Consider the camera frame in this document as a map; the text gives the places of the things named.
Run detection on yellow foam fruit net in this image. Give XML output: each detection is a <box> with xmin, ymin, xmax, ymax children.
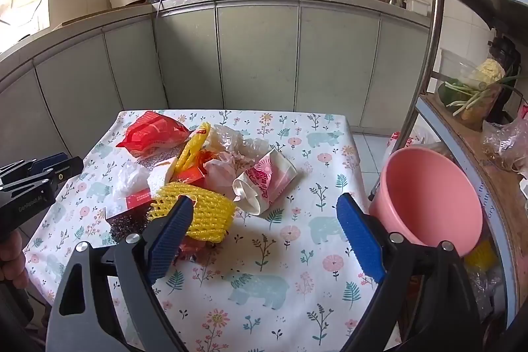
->
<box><xmin>147</xmin><ymin>182</ymin><xmax>236</xmax><ymax>244</ymax></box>

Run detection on white plastic bag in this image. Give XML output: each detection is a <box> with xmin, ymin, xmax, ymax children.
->
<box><xmin>113</xmin><ymin>161</ymin><xmax>149</xmax><ymax>203</ymax></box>

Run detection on crushed pink paper cup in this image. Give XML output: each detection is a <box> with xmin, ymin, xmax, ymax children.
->
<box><xmin>233</xmin><ymin>149</ymin><xmax>297</xmax><ymax>215</ymax></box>

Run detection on yellow plastic wrapper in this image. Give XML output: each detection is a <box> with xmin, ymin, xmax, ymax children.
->
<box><xmin>172</xmin><ymin>122</ymin><xmax>211</xmax><ymax>178</ymax></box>

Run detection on red plastic snack bag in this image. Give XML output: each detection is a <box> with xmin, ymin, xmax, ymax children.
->
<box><xmin>116</xmin><ymin>111</ymin><xmax>191</xmax><ymax>158</ymax></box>

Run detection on clear plastic wrap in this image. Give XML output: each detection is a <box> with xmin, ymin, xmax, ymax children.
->
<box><xmin>204</xmin><ymin>124</ymin><xmax>271</xmax><ymax>163</ymax></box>

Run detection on red cardboard box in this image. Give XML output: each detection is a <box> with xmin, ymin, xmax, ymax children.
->
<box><xmin>123</xmin><ymin>164</ymin><xmax>205</xmax><ymax>210</ymax></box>

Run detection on grey kitchen cabinets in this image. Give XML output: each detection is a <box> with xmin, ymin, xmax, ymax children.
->
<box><xmin>1</xmin><ymin>0</ymin><xmax>428</xmax><ymax>163</ymax></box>

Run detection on person's left hand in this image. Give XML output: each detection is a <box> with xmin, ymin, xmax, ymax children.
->
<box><xmin>0</xmin><ymin>230</ymin><xmax>29</xmax><ymax>289</ymax></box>

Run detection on black steel wool scrubber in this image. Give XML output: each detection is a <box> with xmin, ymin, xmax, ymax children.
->
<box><xmin>105</xmin><ymin>205</ymin><xmax>150</xmax><ymax>243</ymax></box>

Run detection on pink plastic bucket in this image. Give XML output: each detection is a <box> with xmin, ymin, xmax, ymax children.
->
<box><xmin>369</xmin><ymin>145</ymin><xmax>483</xmax><ymax>256</ymax></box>

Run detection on floral bear tablecloth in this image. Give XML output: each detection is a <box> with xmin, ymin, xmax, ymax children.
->
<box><xmin>23</xmin><ymin>110</ymin><xmax>377</xmax><ymax>351</ymax></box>

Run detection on metal shelf rack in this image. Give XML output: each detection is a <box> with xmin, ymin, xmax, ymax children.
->
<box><xmin>396</xmin><ymin>0</ymin><xmax>527</xmax><ymax>326</ymax></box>

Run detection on clear bag on shelf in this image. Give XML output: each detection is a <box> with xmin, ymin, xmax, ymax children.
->
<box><xmin>480</xmin><ymin>118</ymin><xmax>527</xmax><ymax>173</ymax></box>

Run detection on glass bowl of vegetables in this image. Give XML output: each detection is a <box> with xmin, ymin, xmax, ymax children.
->
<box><xmin>436</xmin><ymin>48</ymin><xmax>517</xmax><ymax>131</ymax></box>

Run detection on white container on counter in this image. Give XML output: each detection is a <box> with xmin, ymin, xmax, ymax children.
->
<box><xmin>406</xmin><ymin>0</ymin><xmax>430</xmax><ymax>16</ymax></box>

